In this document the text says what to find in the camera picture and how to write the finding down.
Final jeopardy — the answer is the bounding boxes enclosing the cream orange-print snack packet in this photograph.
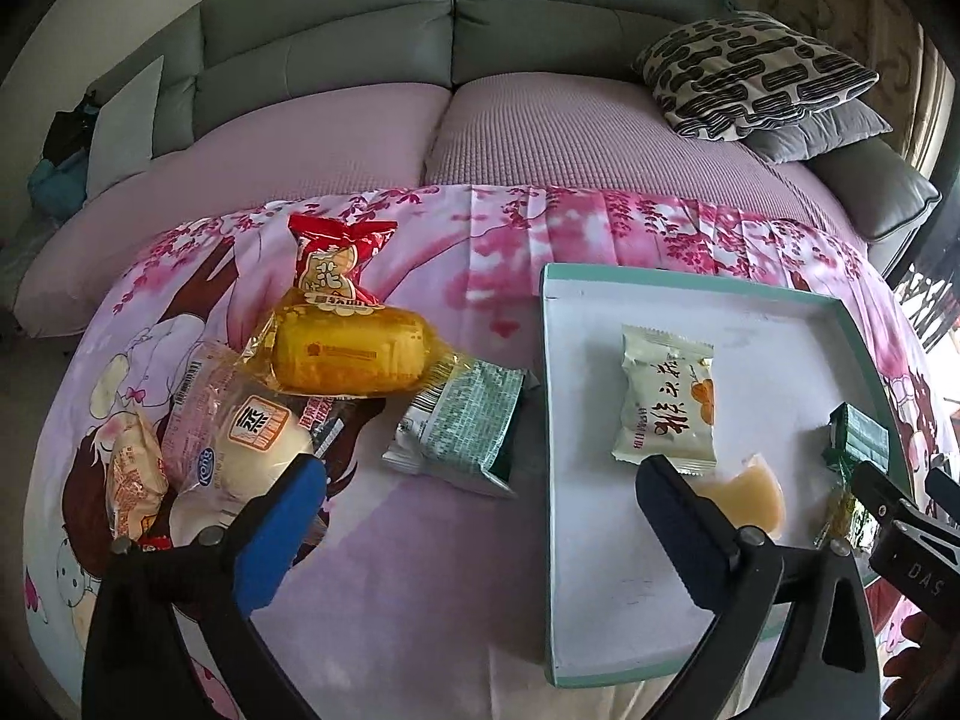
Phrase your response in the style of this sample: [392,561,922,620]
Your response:
[103,411,172,542]

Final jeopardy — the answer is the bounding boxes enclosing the green-edged rice cracker packet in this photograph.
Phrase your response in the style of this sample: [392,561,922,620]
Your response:
[812,484,875,552]

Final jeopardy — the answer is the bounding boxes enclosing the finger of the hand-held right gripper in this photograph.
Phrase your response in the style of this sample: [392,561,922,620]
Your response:
[847,460,960,605]
[925,467,960,522]

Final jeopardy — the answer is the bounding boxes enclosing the beige patterned curtain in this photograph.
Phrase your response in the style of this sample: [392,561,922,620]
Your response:
[754,0,946,173]

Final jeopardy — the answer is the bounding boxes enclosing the printed cartoon blanket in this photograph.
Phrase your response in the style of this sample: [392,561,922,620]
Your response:
[22,184,960,720]

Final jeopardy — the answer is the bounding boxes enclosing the dark clothes pile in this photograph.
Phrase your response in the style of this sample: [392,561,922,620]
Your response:
[41,90,98,166]

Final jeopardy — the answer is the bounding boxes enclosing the grey sofa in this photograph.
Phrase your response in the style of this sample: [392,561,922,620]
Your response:
[15,0,944,338]

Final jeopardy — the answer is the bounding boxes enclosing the plain grey pillow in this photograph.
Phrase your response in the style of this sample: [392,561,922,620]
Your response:
[742,99,895,166]

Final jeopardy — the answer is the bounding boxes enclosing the clear steamed bun packet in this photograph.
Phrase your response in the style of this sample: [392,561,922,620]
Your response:
[161,382,391,542]

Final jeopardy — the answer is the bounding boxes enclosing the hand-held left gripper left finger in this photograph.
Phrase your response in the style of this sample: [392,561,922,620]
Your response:
[82,454,329,720]

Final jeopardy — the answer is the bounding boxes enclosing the black white patterned pillow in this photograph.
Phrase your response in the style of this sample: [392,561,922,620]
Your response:
[634,10,880,145]

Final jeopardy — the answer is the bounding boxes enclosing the pink sofa cover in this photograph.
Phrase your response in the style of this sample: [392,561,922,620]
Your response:
[15,71,893,338]

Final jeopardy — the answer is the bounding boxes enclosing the white persimmon-print snack packet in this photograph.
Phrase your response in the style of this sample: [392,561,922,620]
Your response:
[611,324,717,478]

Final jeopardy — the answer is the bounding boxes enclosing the pale blue pillow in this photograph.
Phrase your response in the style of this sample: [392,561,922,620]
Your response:
[85,55,166,201]

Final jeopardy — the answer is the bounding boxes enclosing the dark green snack packet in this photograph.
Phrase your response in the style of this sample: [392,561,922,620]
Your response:
[820,401,893,485]

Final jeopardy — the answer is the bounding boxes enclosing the yellow bread packet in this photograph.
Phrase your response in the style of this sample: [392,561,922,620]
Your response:
[238,304,477,400]

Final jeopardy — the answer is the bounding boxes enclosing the black balcony railing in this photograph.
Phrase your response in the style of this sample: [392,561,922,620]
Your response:
[889,259,960,361]

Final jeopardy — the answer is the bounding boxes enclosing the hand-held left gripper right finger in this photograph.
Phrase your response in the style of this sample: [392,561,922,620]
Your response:
[634,454,880,720]

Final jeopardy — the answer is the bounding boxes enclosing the teal cloth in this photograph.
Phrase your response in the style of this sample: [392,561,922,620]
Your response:
[28,157,91,217]

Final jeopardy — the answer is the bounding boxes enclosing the silver green snack packet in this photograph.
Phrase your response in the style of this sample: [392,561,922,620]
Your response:
[381,358,542,500]

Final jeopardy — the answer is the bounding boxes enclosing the teal-rimmed white tray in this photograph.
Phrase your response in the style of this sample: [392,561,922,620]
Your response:
[540,262,920,689]

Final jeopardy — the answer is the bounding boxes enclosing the red twisted snack packet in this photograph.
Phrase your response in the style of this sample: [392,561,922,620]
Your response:
[287,212,400,314]

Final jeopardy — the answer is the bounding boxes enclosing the clear cake packet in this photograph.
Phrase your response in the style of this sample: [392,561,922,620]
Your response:
[686,454,788,541]

